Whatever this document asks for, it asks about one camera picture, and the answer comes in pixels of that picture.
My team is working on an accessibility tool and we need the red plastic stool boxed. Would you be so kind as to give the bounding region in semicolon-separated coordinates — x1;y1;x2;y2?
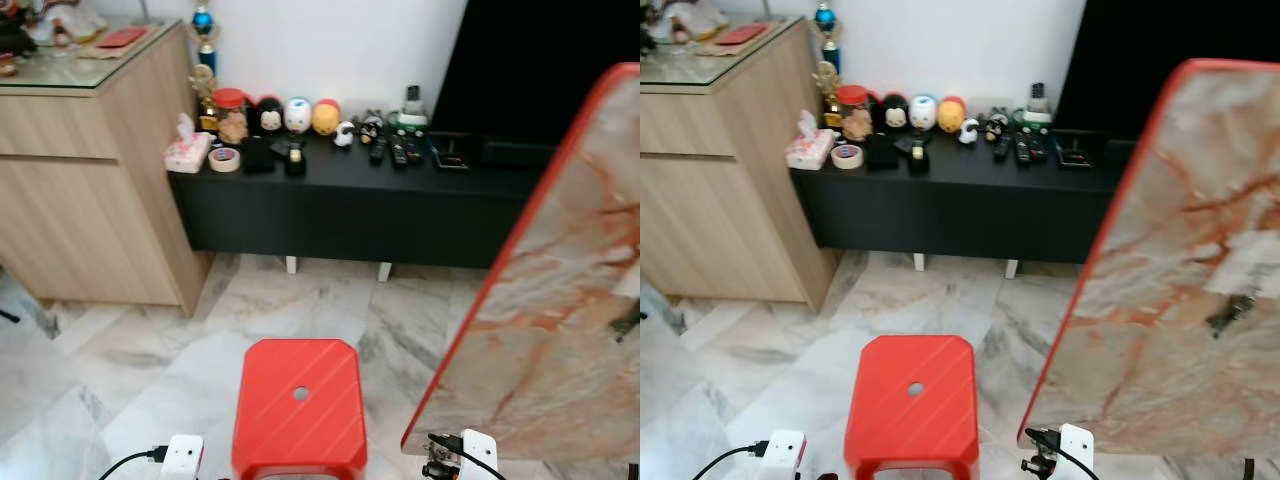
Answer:
844;335;979;480
232;339;368;480

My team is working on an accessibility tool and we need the pink tissue box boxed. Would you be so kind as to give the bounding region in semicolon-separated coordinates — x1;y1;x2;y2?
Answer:
164;113;213;175
786;109;836;170

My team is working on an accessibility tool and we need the light wooden cabinet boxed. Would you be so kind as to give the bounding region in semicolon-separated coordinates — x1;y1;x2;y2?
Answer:
640;17;839;312
0;20;213;317

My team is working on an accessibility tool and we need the black television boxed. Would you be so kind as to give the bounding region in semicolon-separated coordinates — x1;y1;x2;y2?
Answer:
430;0;641;147
1054;0;1280;137

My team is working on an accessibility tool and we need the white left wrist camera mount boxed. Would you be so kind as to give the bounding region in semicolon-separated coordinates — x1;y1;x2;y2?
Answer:
160;434;206;480
760;430;807;480

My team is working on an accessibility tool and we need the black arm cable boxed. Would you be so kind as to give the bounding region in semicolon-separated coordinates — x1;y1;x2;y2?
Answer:
428;432;499;480
97;447;167;480
1022;427;1099;480
690;442;769;480

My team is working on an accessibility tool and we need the black hook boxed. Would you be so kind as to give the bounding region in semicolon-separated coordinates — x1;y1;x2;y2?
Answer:
1205;295;1257;337

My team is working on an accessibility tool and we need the red envelope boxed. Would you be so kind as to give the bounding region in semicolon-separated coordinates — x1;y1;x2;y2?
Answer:
95;27;151;51
715;22;773;48

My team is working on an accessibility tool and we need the white doll figurine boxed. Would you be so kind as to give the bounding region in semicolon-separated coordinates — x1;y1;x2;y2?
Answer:
664;0;732;43
30;0;107;46

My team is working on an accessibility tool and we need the low black TV console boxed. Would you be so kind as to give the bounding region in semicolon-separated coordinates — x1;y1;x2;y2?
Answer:
790;126;1138;279
167;128;561;282

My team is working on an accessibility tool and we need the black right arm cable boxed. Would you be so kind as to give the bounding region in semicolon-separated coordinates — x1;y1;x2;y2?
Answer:
428;432;499;480
1022;427;1099;480

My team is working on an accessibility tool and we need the red lid jar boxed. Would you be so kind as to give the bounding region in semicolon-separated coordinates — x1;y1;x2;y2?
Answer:
213;88;251;145
836;85;873;142

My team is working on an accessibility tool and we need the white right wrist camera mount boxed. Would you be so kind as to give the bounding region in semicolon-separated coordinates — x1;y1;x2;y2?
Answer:
455;430;498;480
1057;424;1096;480

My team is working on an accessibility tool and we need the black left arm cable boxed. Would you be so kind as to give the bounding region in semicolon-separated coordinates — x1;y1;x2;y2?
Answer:
690;442;769;480
97;447;167;480

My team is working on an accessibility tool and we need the black mouse plush toy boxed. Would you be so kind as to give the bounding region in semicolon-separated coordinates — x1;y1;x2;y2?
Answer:
250;96;285;139
878;93;911;135

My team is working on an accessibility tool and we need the marble pattern table red rim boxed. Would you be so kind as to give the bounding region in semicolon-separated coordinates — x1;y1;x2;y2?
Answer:
1018;58;1280;463
400;62;641;463

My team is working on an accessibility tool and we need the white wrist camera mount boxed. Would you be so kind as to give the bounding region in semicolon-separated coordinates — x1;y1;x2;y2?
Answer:
760;430;807;480
160;434;206;480
455;430;498;480
1057;424;1096;480

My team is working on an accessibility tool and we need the blue gold trophy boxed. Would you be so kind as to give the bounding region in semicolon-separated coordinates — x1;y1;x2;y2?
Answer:
811;0;844;128
188;0;223;133

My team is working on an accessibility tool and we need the small black tray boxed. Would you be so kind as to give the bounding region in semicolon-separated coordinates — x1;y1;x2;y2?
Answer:
432;135;471;171
1055;133;1093;169

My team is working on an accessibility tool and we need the green white cup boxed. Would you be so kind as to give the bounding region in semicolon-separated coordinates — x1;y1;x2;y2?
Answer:
390;85;429;137
1015;82;1053;132

